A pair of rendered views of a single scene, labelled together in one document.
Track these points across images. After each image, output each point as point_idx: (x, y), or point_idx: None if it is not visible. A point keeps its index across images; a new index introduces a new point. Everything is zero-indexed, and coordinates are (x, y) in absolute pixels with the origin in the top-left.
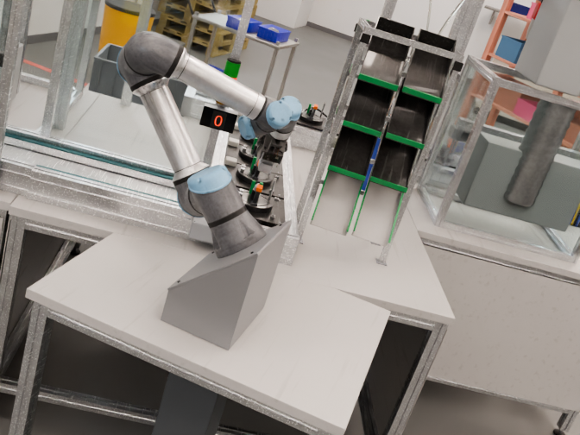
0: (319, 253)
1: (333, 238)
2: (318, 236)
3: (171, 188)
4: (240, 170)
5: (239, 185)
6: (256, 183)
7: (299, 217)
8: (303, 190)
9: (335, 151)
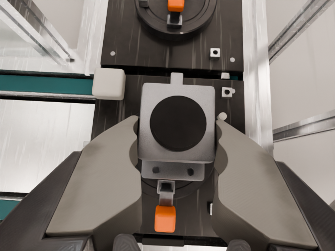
0: (304, 170)
1: (328, 95)
2: (301, 99)
3: (15, 101)
4: (138, 3)
5: (140, 59)
6: (179, 37)
7: (269, 63)
8: (291, 23)
9: None
